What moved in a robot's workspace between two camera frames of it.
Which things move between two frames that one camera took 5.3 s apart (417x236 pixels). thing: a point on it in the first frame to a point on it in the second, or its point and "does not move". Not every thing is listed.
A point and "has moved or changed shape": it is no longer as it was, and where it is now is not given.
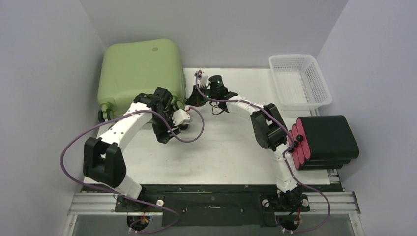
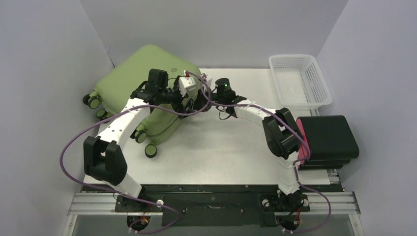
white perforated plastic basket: x=300 y=83 does not move
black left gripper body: x=160 y=128 to x=173 y=97
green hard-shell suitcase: x=129 y=69 has moved or changed shape
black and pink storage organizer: x=322 y=142 does not move
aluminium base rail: x=337 y=202 does not move
